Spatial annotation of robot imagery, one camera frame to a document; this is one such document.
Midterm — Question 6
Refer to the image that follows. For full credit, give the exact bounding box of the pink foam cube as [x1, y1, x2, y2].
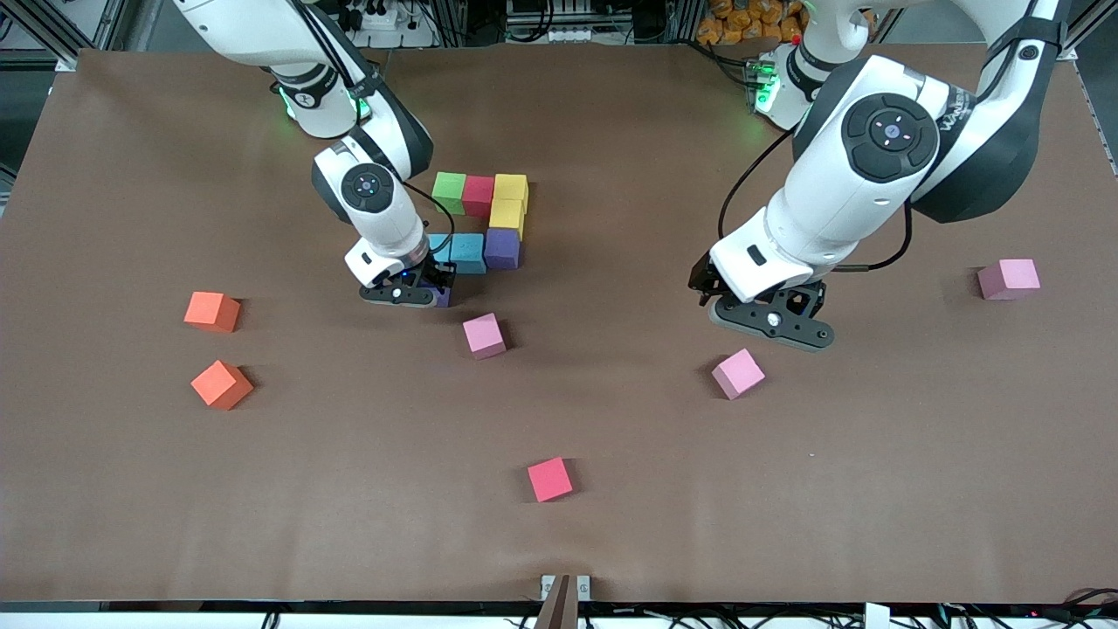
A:
[462, 313, 507, 361]
[711, 348, 766, 401]
[977, 259, 1042, 301]

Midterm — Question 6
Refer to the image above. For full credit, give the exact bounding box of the green foam cube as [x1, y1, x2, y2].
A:
[431, 171, 469, 217]

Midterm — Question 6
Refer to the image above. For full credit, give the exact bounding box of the red foam cube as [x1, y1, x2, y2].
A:
[462, 176, 498, 218]
[527, 457, 575, 503]

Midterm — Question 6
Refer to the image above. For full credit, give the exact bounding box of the brown table cover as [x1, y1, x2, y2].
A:
[0, 42, 1118, 605]

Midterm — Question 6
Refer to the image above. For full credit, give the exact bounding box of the orange foam cube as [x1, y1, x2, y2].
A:
[190, 359, 254, 411]
[183, 291, 241, 334]

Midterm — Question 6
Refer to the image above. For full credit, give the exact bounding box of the white power strip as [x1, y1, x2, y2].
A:
[336, 0, 438, 49]

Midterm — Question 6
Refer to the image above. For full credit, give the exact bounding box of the orange snack bag pile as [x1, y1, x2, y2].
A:
[696, 0, 809, 46]

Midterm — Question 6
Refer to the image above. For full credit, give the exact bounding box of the grey electronics rack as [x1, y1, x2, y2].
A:
[505, 0, 638, 45]

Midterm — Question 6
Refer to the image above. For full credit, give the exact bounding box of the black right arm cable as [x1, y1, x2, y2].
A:
[297, 0, 457, 259]

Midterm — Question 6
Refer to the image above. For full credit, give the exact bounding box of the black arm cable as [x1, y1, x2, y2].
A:
[297, 0, 457, 259]
[718, 129, 914, 273]

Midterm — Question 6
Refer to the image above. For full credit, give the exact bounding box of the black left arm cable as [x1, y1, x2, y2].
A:
[718, 129, 914, 273]

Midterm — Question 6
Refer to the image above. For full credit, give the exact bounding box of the small metal bracket plate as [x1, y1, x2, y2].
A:
[540, 574, 592, 604]

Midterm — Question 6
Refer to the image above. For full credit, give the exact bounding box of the brown camera pole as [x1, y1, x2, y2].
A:
[533, 574, 582, 629]

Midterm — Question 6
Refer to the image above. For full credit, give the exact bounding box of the aluminium frame post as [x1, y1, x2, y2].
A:
[0, 0, 132, 73]
[1057, 0, 1118, 62]

